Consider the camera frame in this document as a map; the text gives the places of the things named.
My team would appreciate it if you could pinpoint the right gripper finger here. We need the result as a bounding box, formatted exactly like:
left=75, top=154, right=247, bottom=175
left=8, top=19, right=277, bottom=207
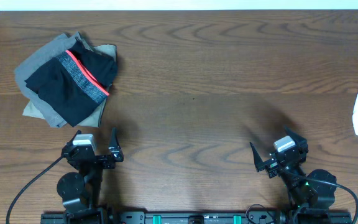
left=249, top=142, right=265, bottom=172
left=284, top=126, right=307, bottom=146

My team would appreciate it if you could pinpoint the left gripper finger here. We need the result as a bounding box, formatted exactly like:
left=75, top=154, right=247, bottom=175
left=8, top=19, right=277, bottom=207
left=108, top=128, right=124, bottom=162
left=66, top=130, right=81, bottom=146

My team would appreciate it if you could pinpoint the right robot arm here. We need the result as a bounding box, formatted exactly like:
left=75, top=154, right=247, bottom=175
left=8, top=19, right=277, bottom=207
left=250, top=127, right=338, bottom=217

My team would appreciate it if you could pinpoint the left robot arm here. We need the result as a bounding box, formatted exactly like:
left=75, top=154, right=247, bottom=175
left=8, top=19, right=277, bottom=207
left=57, top=128, right=124, bottom=223

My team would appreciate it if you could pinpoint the grey folded garment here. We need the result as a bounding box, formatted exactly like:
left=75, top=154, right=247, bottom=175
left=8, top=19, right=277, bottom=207
left=14, top=32, right=82, bottom=128

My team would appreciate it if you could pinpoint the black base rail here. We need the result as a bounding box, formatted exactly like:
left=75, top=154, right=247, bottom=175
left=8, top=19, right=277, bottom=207
left=40, top=211, right=353, bottom=224

